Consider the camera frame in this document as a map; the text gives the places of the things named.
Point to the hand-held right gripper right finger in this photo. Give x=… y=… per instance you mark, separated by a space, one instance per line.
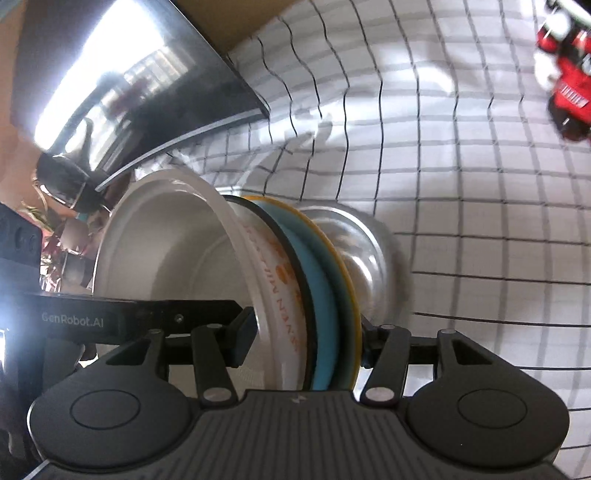
x=369 y=350

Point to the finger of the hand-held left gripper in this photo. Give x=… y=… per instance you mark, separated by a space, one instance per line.
x=184 y=316

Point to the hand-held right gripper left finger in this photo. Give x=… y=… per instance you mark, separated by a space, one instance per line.
x=244 y=338

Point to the white printed paper bowl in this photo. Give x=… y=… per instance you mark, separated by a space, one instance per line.
x=161 y=258

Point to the blue bowl with black rim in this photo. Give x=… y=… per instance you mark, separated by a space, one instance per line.
x=318 y=300

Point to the metal bowl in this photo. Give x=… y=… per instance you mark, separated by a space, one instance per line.
x=364 y=258

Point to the black glossy object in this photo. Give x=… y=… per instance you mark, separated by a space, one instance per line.
x=60 y=180

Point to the white gridded tablecloth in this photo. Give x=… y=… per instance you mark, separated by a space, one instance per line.
x=461 y=184

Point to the panda figurine in red suit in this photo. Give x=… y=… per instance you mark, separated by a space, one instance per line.
x=570 y=87

